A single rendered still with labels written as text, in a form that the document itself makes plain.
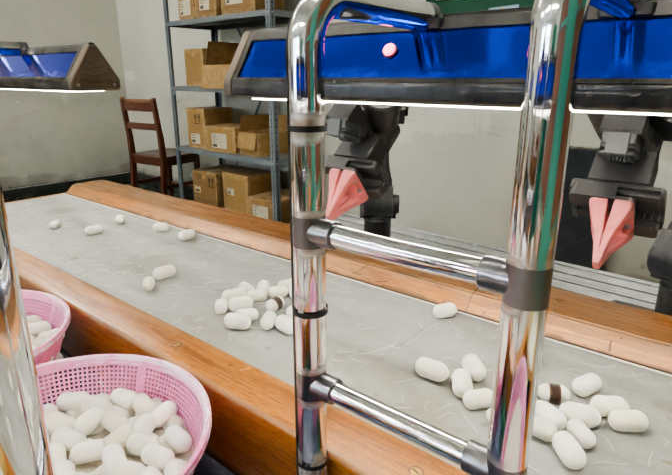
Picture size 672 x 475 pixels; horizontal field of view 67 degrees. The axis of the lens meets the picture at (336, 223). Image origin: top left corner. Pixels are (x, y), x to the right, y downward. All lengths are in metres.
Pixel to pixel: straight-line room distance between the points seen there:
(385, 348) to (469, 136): 2.25
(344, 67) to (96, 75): 0.51
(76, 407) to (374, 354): 0.33
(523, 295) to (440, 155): 2.65
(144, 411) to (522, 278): 0.42
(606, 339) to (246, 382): 0.43
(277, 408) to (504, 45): 0.37
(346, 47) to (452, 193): 2.44
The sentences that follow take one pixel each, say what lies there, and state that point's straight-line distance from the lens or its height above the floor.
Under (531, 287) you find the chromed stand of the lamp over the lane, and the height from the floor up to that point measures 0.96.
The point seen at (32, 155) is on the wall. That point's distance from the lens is 5.26.
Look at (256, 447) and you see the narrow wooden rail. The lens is 0.53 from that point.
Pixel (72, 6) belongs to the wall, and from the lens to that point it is 5.44.
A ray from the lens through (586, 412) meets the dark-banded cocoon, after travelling 0.56.
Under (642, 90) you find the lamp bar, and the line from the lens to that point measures 0.37.
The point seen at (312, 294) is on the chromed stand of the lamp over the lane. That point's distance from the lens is 0.36.
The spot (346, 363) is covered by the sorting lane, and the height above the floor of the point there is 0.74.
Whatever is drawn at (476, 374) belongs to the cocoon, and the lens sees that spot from 0.59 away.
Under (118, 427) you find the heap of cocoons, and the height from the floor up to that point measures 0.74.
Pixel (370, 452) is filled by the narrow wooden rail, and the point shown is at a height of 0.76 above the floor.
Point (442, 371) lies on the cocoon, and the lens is 0.58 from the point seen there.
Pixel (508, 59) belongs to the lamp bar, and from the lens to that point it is 0.41.
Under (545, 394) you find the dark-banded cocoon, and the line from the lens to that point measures 0.58.
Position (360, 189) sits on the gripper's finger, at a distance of 0.81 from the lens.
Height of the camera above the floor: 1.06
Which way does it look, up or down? 16 degrees down
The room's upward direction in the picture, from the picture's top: straight up
